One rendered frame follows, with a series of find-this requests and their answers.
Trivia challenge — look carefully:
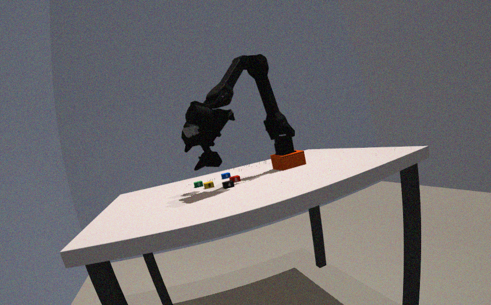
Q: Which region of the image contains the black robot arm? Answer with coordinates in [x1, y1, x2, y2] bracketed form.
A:
[182, 54, 296, 155]

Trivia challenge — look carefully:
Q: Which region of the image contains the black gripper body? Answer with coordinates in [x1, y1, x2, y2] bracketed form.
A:
[183, 122, 222, 167]

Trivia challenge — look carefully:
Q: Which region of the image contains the yellow block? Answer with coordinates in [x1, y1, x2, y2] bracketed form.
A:
[204, 181, 214, 189]

